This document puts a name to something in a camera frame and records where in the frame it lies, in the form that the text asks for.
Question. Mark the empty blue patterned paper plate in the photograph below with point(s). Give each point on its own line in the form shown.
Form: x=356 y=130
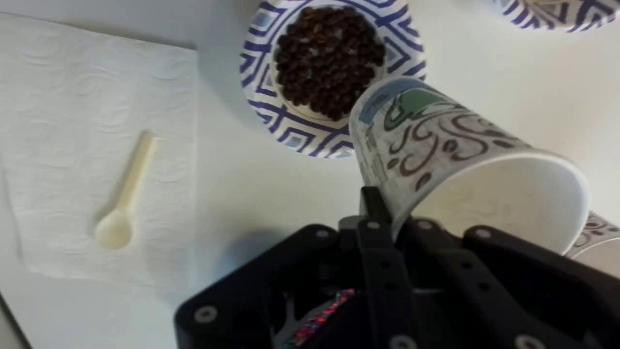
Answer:
x=567 y=15

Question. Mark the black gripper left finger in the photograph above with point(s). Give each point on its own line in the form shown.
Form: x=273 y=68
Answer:
x=379 y=277

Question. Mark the patterned paper coffee cup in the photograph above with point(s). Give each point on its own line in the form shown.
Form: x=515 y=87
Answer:
x=596 y=234
x=451 y=161

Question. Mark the blue patterned plate holding beans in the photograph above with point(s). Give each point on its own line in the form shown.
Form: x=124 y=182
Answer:
x=257 y=70

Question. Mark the pile of coffee beans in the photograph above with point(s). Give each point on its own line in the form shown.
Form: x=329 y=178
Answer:
x=329 y=58

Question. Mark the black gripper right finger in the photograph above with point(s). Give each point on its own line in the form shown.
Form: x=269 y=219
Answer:
x=515 y=296

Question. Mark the white paper napkin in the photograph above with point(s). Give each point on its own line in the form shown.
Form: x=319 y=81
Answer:
x=69 y=108

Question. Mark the cream plastic spoon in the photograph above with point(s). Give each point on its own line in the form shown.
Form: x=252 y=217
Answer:
x=116 y=228

